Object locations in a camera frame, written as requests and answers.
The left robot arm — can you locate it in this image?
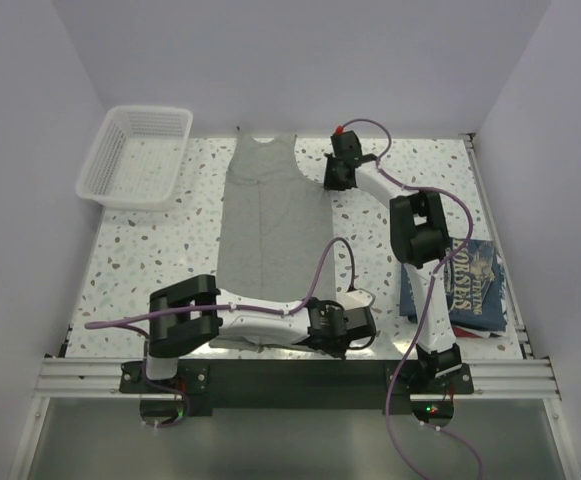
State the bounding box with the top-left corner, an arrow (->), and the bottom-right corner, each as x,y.
141,274 -> 376,392

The white plastic basket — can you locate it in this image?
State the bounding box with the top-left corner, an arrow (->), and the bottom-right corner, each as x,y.
76,105 -> 193,211

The grey tank top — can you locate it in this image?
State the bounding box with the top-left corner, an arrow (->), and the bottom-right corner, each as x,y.
206,125 -> 336,351

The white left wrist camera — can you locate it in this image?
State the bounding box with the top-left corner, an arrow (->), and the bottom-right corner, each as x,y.
337,289 -> 375,310

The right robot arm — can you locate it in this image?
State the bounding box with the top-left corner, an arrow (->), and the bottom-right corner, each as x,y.
324,126 -> 462,393

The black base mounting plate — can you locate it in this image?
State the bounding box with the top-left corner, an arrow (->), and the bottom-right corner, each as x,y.
119,359 -> 475,421

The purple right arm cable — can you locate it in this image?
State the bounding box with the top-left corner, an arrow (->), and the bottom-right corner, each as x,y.
339,117 -> 486,480

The folded blue printed tank top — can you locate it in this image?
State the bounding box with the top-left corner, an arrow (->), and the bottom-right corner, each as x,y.
399,238 -> 512,334

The aluminium rail frame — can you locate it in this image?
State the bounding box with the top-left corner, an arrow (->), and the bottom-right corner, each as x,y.
9,135 -> 560,479

